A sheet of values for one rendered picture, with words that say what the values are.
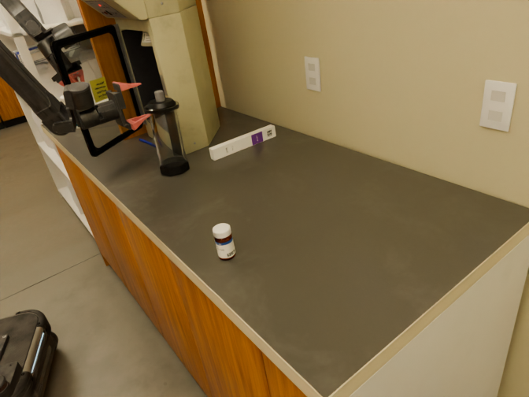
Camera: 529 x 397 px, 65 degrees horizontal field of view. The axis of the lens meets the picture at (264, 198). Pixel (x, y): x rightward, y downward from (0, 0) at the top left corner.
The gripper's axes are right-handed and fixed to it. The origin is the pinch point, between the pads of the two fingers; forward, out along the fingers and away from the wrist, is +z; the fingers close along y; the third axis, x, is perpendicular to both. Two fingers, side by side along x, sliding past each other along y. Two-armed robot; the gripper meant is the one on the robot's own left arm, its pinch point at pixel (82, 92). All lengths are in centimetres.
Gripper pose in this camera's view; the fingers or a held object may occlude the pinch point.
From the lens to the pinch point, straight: 165.8
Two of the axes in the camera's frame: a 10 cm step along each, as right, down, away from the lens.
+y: -7.7, 3.0, 5.6
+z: 5.3, 7.9, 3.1
